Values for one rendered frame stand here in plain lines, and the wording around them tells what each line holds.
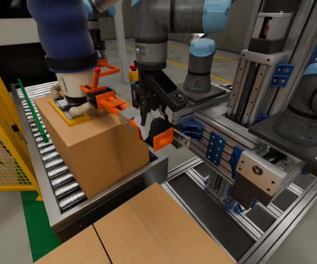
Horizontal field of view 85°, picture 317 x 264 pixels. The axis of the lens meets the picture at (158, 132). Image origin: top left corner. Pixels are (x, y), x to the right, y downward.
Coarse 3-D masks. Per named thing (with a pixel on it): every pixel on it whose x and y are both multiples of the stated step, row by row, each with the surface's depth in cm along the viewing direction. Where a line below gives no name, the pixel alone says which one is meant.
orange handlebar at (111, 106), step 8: (104, 64) 114; (104, 72) 99; (112, 72) 102; (80, 88) 81; (104, 104) 67; (112, 104) 65; (120, 104) 65; (112, 112) 65; (136, 128) 55; (168, 136) 49; (160, 144) 48
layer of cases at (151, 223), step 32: (160, 192) 97; (96, 224) 83; (128, 224) 83; (160, 224) 83; (192, 224) 83; (64, 256) 72; (96, 256) 72; (128, 256) 72; (160, 256) 72; (192, 256) 72; (224, 256) 72
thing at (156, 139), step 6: (156, 120) 53; (150, 126) 51; (156, 126) 51; (162, 126) 51; (168, 126) 51; (138, 132) 52; (150, 132) 48; (156, 132) 48; (162, 132) 49; (168, 132) 49; (138, 138) 53; (150, 138) 50; (156, 138) 47; (150, 144) 51; (156, 144) 48; (156, 150) 49
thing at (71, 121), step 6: (54, 102) 93; (54, 108) 90; (60, 108) 87; (66, 108) 87; (60, 114) 84; (66, 114) 83; (84, 114) 83; (66, 120) 79; (72, 120) 79; (78, 120) 79; (84, 120) 81
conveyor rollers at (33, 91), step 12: (48, 84) 234; (24, 96) 207; (36, 96) 207; (24, 108) 182; (36, 108) 181; (36, 132) 144; (48, 144) 134; (48, 156) 121; (60, 156) 126; (48, 168) 114; (60, 168) 112; (60, 180) 104; (60, 192) 98; (60, 204) 91; (72, 204) 95
